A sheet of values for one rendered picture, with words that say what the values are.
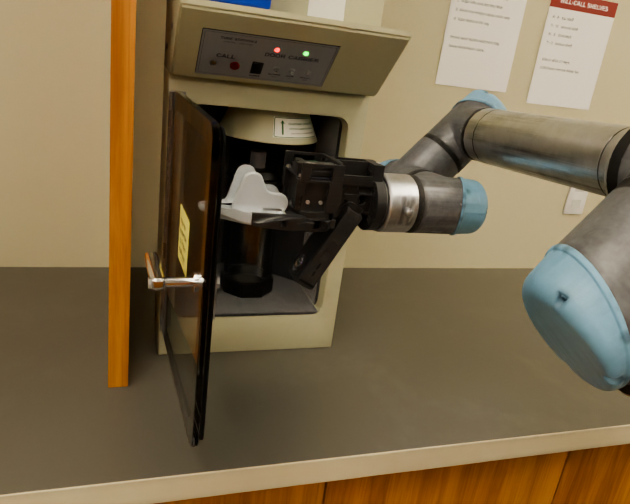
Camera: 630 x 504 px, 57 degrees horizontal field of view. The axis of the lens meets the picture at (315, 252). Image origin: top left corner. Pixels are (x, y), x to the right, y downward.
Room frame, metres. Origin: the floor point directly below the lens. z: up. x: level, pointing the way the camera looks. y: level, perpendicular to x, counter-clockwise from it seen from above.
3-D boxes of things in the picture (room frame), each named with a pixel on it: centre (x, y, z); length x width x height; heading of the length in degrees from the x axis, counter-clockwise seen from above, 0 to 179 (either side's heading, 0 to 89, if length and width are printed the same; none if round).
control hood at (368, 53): (0.87, 0.08, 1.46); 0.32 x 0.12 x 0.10; 110
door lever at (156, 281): (0.64, 0.17, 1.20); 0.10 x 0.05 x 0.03; 23
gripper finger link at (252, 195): (0.63, 0.08, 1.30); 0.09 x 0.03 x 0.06; 112
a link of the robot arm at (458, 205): (0.75, -0.16, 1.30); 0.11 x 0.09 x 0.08; 112
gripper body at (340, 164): (0.69, -0.01, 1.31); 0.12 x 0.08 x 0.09; 112
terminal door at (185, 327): (0.72, 0.17, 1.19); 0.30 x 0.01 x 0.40; 23
